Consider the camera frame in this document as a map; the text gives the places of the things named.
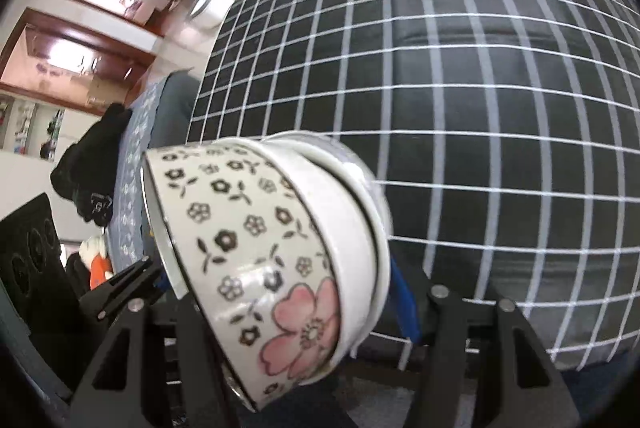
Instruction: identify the black white checked tablecloth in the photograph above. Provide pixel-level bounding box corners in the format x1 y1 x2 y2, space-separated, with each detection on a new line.
185 0 640 371

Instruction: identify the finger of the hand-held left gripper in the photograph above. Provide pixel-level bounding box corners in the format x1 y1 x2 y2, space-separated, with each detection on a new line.
79 257 166 321

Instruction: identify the orange white toy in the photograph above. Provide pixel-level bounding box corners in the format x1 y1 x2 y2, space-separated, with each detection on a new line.
77 235 114 292

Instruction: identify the black cloth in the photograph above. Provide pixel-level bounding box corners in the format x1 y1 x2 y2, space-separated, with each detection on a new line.
50 103 134 227

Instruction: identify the plain white bowl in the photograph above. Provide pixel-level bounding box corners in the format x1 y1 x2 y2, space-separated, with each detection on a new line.
250 138 378 371

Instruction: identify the black panel with round holes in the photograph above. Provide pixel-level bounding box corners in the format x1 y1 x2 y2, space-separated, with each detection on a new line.
0 193 81 324

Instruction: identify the blue grey floral cloth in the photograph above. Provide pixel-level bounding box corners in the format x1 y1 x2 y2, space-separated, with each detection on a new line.
107 76 172 274

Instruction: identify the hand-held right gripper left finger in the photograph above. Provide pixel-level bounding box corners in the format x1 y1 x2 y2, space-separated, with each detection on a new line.
67 295 236 428

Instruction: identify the person's blue jeans leg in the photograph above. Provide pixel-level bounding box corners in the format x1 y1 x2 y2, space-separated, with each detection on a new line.
555 343 636 428

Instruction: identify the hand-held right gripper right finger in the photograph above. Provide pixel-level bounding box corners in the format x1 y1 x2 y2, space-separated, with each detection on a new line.
389 253 583 428

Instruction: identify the light blue bowl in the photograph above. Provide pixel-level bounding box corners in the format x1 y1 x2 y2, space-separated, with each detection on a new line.
272 131 392 339

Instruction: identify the grey cushion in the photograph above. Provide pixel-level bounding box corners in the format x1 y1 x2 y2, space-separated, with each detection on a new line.
150 71 202 150

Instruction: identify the white basin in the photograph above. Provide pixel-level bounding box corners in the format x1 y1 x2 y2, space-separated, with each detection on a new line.
189 0 236 29

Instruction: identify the floral bowl with green interior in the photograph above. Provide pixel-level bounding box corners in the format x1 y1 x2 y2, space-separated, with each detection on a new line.
141 143 344 413

